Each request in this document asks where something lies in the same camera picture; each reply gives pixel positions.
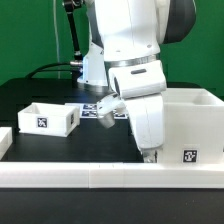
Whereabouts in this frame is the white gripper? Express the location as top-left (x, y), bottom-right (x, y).
top-left (125, 94), bottom-right (164, 163)

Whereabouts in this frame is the white drawer cabinet frame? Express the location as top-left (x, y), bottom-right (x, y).
top-left (158, 88), bottom-right (224, 164)

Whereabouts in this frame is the white drawer box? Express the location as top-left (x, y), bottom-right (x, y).
top-left (18, 103), bottom-right (80, 137)

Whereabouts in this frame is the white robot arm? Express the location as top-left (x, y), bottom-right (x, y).
top-left (83, 0), bottom-right (196, 163)

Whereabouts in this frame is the white marker sheet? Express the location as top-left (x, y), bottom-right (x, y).
top-left (65, 102), bottom-right (129, 120)

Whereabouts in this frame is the white left fence piece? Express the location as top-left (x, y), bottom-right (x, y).
top-left (0, 127), bottom-right (13, 160)

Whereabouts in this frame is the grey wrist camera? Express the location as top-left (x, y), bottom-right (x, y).
top-left (97, 93), bottom-right (126, 128)

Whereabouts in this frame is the white front fence rail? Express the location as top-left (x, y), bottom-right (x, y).
top-left (0, 162), bottom-right (224, 189)

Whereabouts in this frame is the black cable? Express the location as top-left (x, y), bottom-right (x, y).
top-left (25, 61), bottom-right (84, 79)

